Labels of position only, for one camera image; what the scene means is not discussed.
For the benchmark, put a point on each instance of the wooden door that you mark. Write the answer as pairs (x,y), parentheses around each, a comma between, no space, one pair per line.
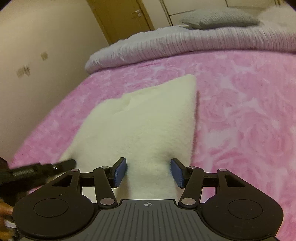
(115,18)

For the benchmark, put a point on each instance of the grey textured pillow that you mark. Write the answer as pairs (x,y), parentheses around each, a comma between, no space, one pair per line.
(217,18)

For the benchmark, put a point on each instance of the cream striped sweater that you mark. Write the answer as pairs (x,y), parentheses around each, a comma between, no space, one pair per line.
(143,129)

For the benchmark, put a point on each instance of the pink floral blanket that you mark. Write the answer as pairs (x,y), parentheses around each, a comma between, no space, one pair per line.
(242,115)

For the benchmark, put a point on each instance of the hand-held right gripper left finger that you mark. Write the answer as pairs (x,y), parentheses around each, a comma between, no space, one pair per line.
(120,172)

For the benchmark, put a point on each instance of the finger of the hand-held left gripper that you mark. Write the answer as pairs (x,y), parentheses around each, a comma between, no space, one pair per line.
(46,168)

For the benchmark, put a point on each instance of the person's left hand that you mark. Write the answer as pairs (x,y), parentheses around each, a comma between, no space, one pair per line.
(4,209)

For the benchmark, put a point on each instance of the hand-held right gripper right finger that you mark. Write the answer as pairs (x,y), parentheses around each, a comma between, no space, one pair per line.
(177,172)

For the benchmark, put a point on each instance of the cream wardrobe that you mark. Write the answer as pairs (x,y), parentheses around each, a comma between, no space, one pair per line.
(196,5)

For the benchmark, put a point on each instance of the grey striped duvet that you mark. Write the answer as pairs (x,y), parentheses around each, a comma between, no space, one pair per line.
(185,41)

